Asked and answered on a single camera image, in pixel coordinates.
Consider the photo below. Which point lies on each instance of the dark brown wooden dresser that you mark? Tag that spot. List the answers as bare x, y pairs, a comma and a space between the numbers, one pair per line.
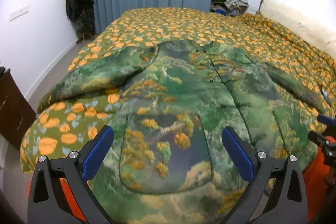
16, 113

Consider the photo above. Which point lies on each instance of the green orange floral bed quilt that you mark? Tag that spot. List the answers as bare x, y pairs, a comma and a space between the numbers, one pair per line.
70, 120

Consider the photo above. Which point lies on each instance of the pile of clothes by curtain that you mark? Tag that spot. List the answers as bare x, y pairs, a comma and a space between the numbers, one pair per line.
229, 7

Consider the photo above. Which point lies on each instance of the small dark phone on quilt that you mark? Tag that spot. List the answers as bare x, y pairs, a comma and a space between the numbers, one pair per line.
326, 97

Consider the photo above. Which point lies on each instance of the cream pillow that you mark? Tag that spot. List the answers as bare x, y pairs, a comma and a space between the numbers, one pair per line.
310, 31

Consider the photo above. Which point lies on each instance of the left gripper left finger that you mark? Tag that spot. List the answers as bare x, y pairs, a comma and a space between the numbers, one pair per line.
59, 192

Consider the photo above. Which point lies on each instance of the green landscape print padded jacket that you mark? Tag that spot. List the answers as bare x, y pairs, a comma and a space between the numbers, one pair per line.
171, 166

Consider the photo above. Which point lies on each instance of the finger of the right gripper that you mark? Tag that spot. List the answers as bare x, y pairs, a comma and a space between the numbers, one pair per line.
321, 141
328, 121

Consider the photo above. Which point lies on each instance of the white wall switch plate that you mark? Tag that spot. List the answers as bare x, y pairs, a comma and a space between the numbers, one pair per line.
18, 13

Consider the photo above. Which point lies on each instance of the orange fleece trousers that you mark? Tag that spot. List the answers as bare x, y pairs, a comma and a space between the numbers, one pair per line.
319, 181

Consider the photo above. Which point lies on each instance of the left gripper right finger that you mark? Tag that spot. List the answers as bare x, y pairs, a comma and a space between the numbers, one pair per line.
287, 202

